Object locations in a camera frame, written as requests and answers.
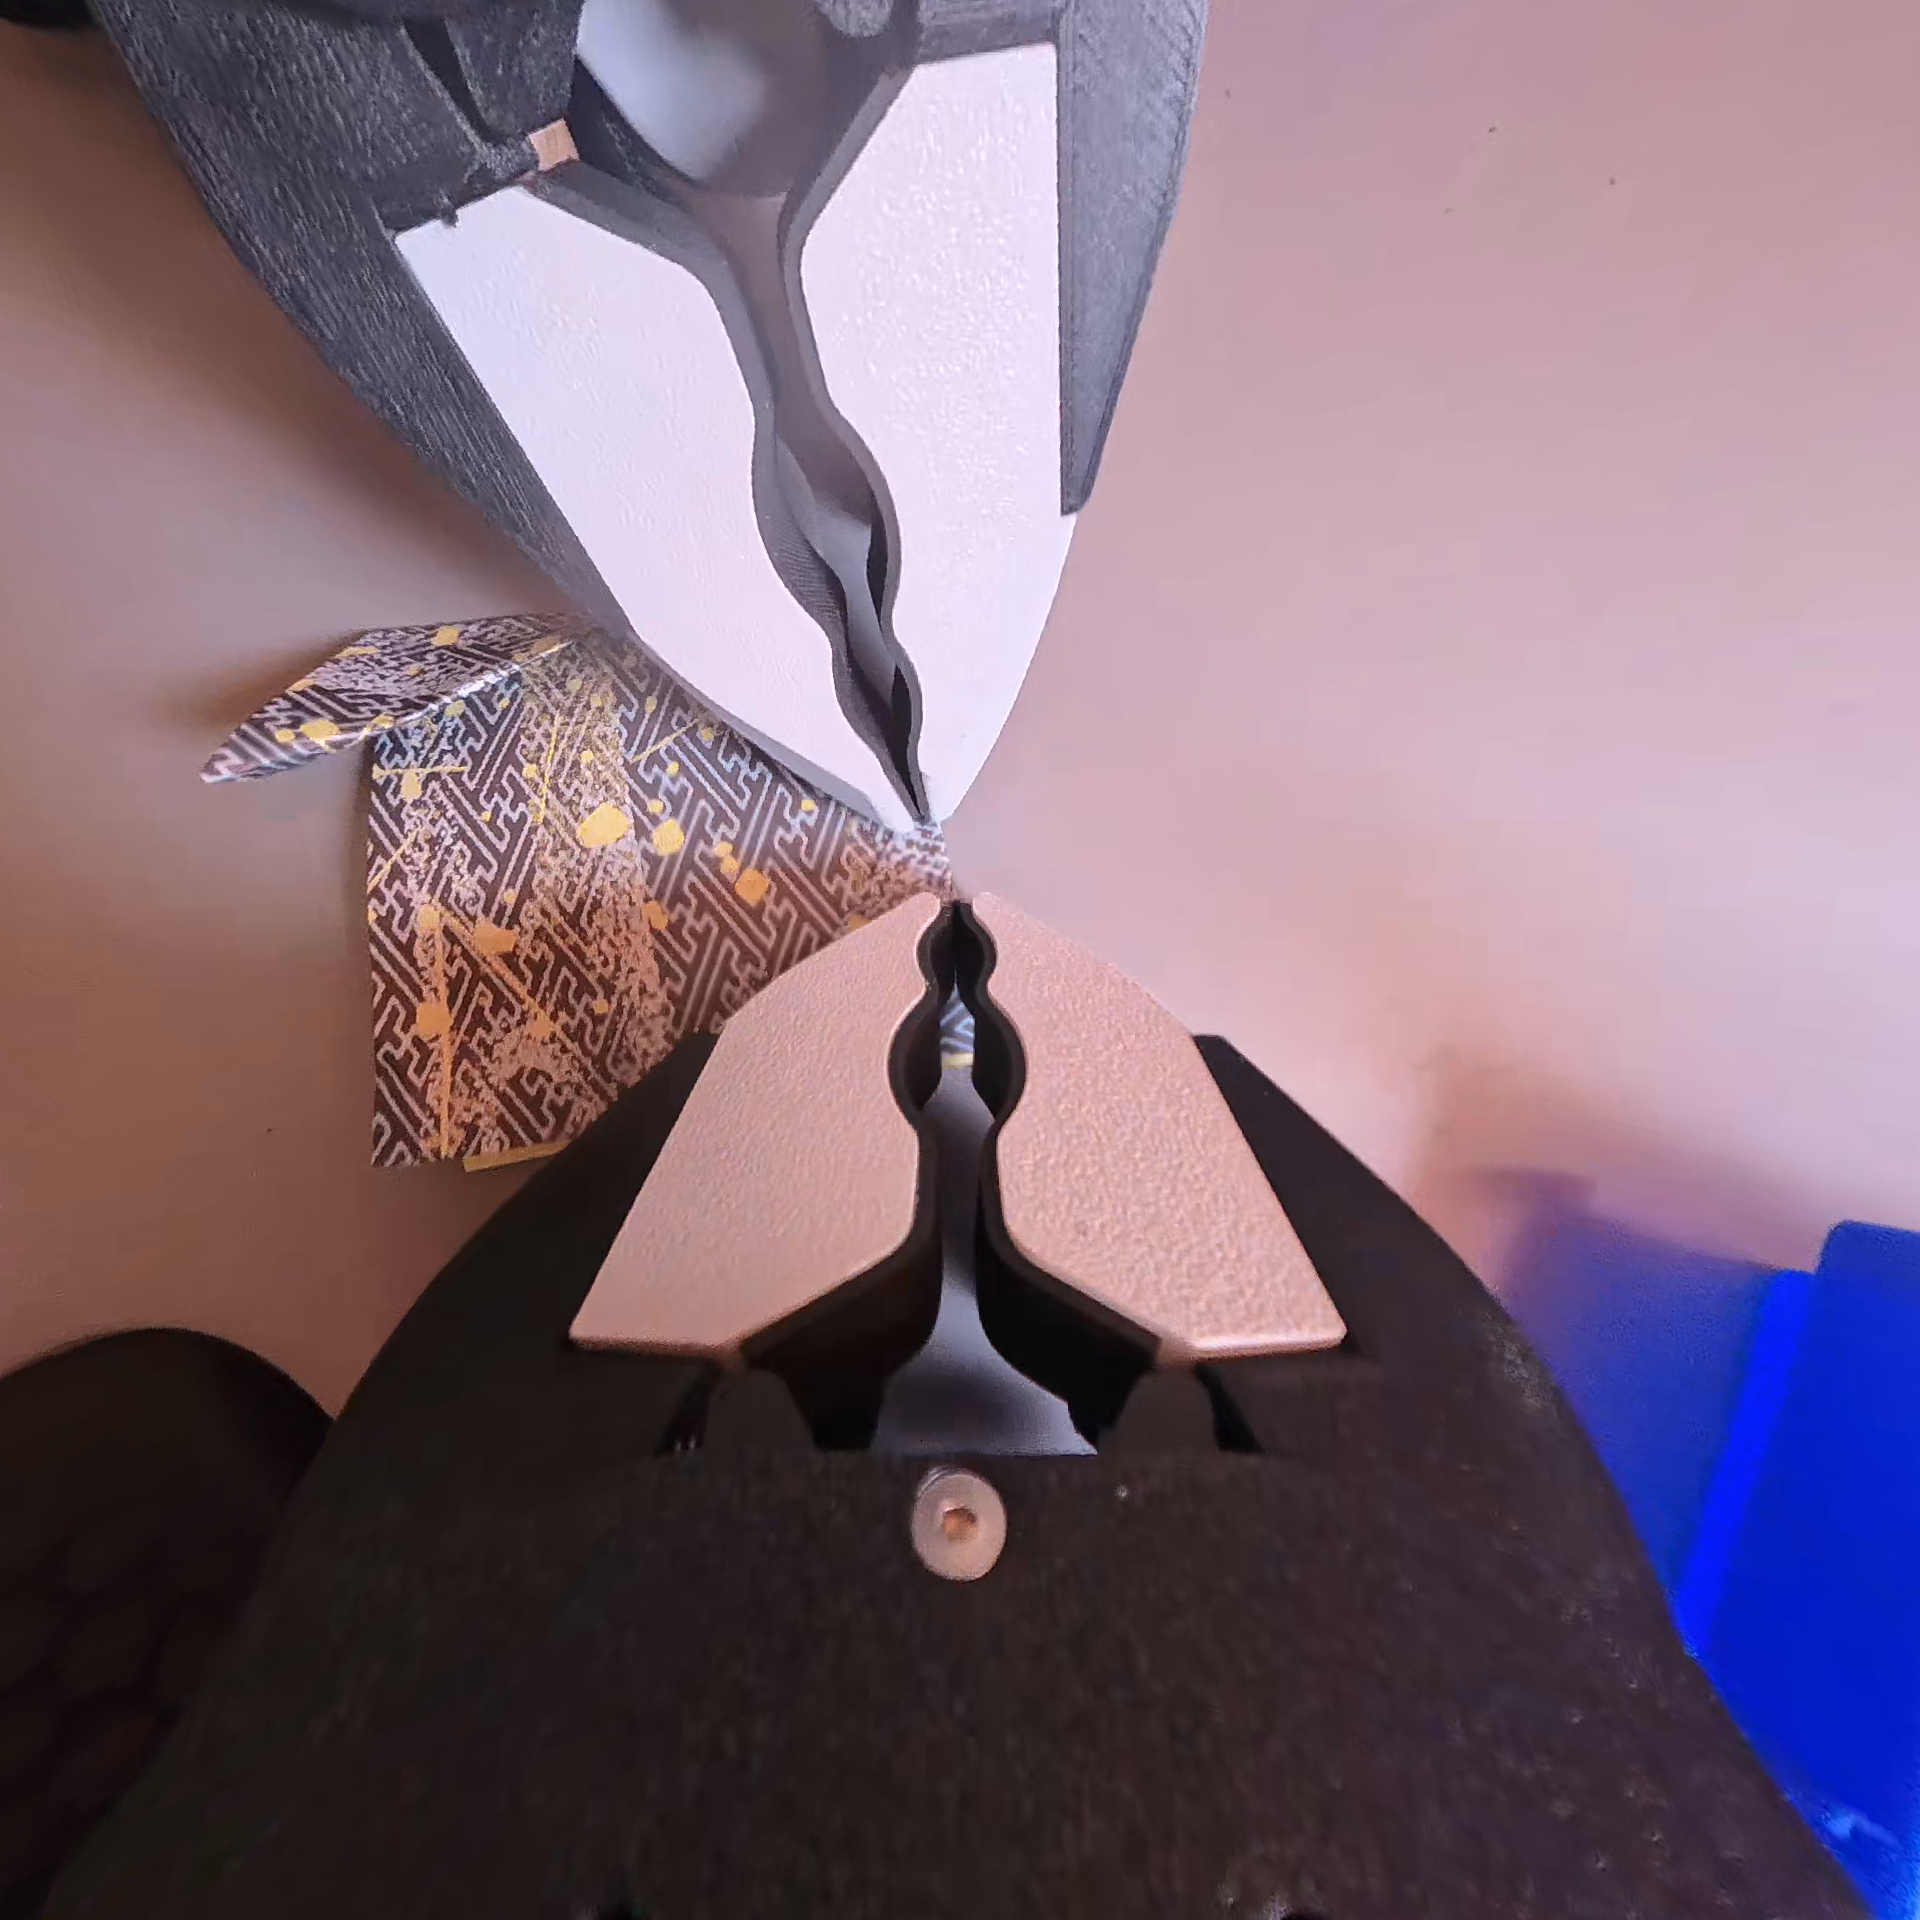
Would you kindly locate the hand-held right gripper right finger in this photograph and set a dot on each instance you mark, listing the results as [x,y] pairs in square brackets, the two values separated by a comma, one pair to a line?
[1156,1186]

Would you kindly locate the yellow backed black patterned paper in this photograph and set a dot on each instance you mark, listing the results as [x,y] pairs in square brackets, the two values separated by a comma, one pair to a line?
[573,900]

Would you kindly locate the black textured pad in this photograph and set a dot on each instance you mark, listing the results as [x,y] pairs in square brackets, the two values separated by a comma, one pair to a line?
[135,1561]

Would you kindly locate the blue plastic bin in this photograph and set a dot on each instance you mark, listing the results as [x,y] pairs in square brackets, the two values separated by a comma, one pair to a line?
[1803,1471]

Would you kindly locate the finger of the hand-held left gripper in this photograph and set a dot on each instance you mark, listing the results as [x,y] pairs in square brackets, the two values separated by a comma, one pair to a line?
[962,332]
[602,421]

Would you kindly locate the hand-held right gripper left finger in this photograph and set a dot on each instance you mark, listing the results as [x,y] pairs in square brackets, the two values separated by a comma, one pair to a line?
[751,1186]

